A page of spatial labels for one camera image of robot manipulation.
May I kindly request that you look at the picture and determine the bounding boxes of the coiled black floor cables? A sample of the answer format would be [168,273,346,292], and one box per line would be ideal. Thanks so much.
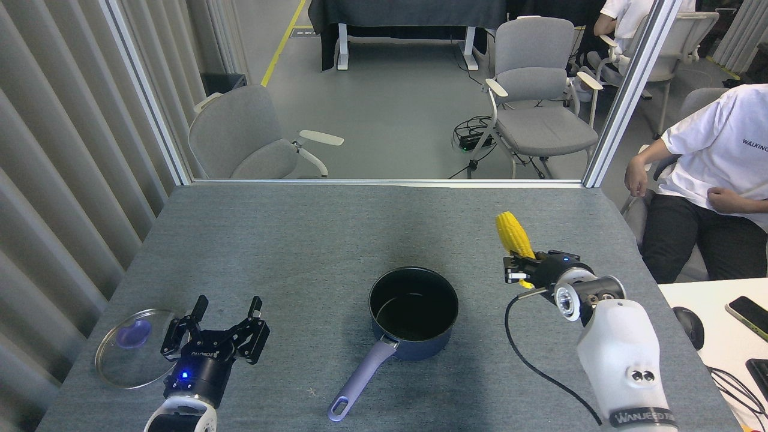
[449,115,548,180]

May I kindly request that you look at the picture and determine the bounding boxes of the person's left hand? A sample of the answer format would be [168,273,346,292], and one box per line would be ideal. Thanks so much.
[706,185,746,215]

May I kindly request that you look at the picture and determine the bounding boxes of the person in white shirt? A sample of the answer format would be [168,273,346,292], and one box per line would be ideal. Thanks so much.
[624,83,768,284]

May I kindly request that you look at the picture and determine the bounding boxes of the silver aluminium post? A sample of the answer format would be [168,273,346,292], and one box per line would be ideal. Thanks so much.
[99,0,193,186]
[582,0,685,189]

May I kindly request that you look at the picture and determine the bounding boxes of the grey office chair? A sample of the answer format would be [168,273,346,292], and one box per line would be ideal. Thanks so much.
[467,16,604,179]
[188,84,345,179]

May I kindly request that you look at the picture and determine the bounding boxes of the black flat device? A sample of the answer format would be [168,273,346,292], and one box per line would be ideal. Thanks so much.
[746,358,768,403]

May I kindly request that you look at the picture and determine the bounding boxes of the seated person at desk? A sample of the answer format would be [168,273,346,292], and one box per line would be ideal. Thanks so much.
[573,0,697,103]

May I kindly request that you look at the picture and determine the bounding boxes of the desk with black cloth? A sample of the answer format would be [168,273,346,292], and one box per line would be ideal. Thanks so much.
[308,0,607,72]

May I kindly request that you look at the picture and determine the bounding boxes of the black computer mouse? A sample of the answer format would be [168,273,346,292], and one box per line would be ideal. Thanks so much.
[672,306,705,351]

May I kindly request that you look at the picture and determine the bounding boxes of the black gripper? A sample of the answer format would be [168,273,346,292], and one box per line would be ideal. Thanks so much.
[502,249,596,296]
[160,295,271,410]

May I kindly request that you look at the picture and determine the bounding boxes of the glass lid with blue knob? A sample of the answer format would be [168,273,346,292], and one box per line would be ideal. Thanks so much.
[94,308,181,390]

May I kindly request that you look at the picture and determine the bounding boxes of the black floor bin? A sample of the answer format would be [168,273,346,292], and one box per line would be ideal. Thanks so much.
[200,73,248,97]

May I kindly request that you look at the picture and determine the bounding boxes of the white-framed mesh office chair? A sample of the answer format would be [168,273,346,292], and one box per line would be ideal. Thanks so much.
[591,12,721,142]

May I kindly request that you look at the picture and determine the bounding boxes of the blue saucepan with long handle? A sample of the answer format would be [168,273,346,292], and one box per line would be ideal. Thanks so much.
[327,266,460,422]

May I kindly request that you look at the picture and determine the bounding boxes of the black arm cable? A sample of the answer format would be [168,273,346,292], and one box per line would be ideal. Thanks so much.
[504,288,603,427]

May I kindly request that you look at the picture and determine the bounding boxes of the white side table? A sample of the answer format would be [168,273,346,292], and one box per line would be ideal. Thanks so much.
[658,277,768,432]

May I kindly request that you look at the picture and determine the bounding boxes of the smartphone with green case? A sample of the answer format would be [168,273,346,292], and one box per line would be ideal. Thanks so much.
[725,295,768,343]

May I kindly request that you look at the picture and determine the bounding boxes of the yellow corn cob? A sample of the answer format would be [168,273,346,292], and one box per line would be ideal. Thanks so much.
[496,211,536,290]

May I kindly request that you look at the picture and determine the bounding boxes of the person's right hand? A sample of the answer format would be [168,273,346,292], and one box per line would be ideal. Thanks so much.
[623,157,651,198]

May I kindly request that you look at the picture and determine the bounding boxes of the black cables on white table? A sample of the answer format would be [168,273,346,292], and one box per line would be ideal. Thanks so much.
[707,366,768,422]

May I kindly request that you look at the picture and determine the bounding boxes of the silver table edge rail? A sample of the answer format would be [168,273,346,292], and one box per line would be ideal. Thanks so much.
[191,178,586,189]

